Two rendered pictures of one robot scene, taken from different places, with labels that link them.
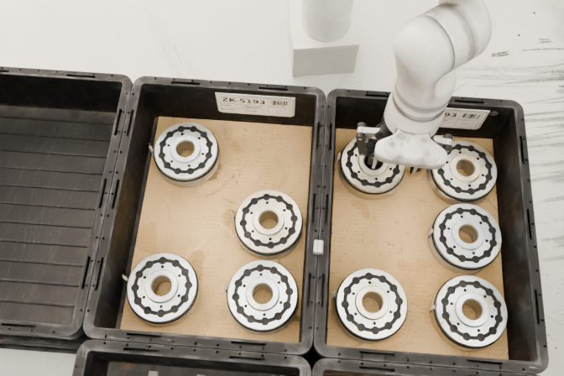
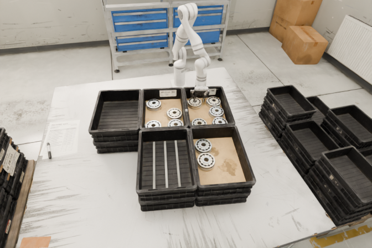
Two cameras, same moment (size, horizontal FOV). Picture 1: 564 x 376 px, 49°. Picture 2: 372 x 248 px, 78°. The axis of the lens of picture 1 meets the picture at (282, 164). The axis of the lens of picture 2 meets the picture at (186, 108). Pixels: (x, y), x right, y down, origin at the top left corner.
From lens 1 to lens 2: 0.87 m
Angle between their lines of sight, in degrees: 24
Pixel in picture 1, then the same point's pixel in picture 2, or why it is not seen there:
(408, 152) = (200, 87)
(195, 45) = not seen: hidden behind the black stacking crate
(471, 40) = (207, 61)
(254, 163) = (169, 106)
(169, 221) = (152, 117)
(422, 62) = (200, 64)
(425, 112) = (202, 78)
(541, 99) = (229, 96)
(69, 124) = (125, 103)
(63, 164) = (125, 110)
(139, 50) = not seen: hidden behind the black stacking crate
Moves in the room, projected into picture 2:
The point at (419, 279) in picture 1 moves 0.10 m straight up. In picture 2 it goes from (208, 120) to (210, 110)
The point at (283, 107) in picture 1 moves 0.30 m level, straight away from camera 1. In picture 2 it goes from (174, 93) to (169, 70)
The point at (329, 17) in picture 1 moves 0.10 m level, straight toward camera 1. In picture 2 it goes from (180, 79) to (181, 87)
